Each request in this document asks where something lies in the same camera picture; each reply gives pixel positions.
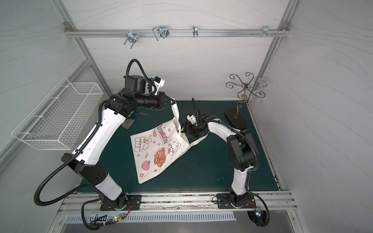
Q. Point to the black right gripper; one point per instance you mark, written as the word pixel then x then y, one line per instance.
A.
pixel 192 127

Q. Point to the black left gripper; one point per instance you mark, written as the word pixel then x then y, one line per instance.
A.
pixel 161 101

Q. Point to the white cartoon tote bag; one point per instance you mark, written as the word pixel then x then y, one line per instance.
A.
pixel 156 149

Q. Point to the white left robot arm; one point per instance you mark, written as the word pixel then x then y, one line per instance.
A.
pixel 114 112

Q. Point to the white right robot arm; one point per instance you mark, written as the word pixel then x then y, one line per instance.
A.
pixel 243 154

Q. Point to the green table mat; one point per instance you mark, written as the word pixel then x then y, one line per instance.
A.
pixel 205 167

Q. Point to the copper jewelry stand black base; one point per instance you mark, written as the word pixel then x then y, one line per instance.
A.
pixel 245 95

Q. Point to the metal hook clamp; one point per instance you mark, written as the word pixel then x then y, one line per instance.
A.
pixel 160 32
pixel 195 31
pixel 131 38
pixel 266 32

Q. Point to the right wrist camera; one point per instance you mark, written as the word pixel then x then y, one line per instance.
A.
pixel 198 115

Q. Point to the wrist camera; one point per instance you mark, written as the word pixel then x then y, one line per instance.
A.
pixel 139 84
pixel 198 115

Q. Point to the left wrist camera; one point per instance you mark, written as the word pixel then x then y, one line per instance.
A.
pixel 139 84

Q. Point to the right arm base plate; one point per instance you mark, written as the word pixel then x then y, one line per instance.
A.
pixel 232 201

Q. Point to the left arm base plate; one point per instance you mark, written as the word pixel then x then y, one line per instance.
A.
pixel 128 203

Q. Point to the white wire basket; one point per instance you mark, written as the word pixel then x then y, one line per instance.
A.
pixel 57 121

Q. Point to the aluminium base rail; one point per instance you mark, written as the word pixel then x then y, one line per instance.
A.
pixel 183 202

